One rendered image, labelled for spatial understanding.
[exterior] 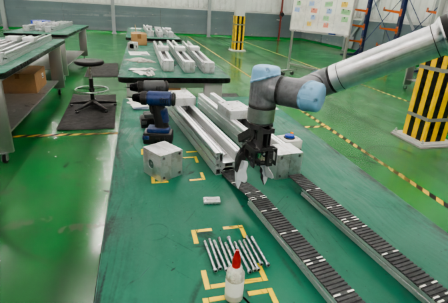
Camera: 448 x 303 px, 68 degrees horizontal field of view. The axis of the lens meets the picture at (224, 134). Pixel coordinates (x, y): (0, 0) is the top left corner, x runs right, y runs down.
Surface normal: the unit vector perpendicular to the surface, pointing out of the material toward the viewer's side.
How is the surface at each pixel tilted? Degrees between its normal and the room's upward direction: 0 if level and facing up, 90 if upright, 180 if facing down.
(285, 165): 90
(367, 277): 0
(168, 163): 90
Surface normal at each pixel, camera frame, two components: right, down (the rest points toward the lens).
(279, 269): 0.06, -0.93
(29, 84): 0.29, 0.36
